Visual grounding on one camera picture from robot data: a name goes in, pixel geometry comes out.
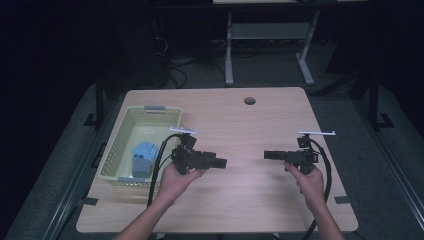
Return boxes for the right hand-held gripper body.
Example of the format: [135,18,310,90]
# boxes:
[284,130,337,175]

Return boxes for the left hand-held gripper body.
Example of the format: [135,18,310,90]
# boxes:
[169,125,208,176]

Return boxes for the pale yellow plastic basket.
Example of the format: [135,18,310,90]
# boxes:
[97,105,183,187]

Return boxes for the person's left hand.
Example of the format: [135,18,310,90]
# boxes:
[155,162,208,209]

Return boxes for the person's right hand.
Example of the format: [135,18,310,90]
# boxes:
[283,161,326,212]

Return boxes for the black tape strip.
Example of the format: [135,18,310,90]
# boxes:
[77,197,100,207]
[334,195,359,205]

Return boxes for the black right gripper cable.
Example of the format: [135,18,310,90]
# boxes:
[301,138,334,240]

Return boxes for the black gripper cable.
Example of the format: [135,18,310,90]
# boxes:
[301,138,334,240]
[146,133,185,208]

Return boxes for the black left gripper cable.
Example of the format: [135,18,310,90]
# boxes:
[146,133,185,208]

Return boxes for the tangled floor cables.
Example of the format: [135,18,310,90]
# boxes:
[153,36,228,89]

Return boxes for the grey metal floor rail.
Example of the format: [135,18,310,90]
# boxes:
[41,106,116,240]
[354,99,424,223]

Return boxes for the white metal table frame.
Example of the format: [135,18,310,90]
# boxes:
[224,9,321,88]

